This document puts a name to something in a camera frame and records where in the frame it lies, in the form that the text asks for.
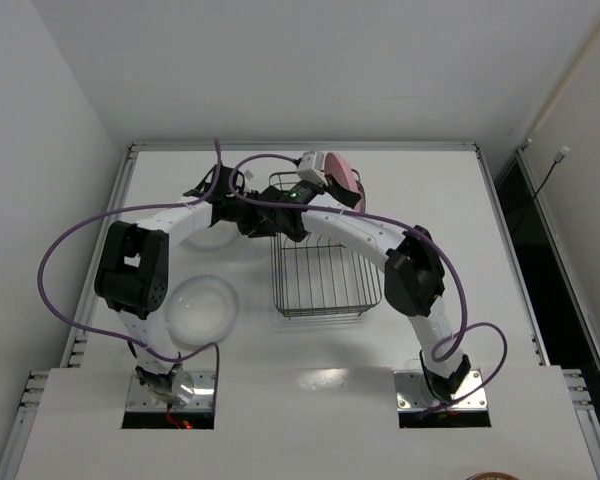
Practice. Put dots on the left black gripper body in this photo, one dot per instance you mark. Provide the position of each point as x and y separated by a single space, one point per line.
206 185

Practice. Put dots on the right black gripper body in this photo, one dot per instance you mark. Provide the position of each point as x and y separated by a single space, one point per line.
337 191

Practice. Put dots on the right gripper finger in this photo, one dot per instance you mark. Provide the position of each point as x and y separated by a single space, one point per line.
348 195
258 227

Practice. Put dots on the blue rimmed white plate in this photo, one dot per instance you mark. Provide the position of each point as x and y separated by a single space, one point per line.
361 205

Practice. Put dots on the pink plastic plate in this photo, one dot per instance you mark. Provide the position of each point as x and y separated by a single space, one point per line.
335 164

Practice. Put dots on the wire dish rack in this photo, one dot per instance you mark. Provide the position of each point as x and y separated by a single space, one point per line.
319 279

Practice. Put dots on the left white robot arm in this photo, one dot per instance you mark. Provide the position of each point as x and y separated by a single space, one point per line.
133 271

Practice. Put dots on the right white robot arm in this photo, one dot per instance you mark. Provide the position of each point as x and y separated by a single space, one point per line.
328 200

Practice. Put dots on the upper clear glass plate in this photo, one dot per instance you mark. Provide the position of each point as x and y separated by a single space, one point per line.
213 238

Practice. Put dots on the clear glass plate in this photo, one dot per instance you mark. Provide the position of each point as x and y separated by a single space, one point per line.
202 309
213 238

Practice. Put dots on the lower clear glass plate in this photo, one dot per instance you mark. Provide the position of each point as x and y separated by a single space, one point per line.
202 309

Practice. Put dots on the brown round object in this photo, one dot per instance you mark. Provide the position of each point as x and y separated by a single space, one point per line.
492 475

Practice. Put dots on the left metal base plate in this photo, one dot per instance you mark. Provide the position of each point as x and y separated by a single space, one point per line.
194 394

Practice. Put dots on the metal base plate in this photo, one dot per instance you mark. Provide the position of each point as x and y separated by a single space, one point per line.
413 394
194 394

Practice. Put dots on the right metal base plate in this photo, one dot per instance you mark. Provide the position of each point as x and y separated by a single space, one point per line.
413 394

